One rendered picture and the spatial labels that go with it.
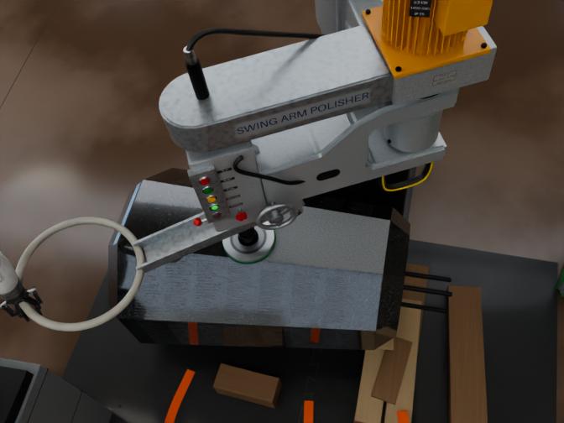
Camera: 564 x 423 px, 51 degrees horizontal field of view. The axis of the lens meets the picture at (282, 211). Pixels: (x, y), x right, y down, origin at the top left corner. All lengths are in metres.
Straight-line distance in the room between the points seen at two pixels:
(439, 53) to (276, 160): 0.60
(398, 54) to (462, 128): 2.11
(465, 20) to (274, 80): 0.53
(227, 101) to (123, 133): 2.41
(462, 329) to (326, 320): 0.87
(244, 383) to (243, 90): 1.63
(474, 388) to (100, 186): 2.44
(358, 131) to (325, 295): 0.77
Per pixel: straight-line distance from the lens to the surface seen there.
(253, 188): 1.92
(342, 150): 1.92
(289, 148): 1.93
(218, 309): 2.50
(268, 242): 2.37
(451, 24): 1.59
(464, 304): 3.11
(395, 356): 2.84
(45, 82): 4.62
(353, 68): 1.73
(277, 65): 1.76
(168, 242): 2.35
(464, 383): 2.97
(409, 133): 2.01
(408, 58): 1.72
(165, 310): 2.58
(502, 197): 3.56
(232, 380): 2.94
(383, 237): 2.39
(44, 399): 2.59
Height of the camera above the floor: 2.92
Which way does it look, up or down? 58 degrees down
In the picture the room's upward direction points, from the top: 11 degrees counter-clockwise
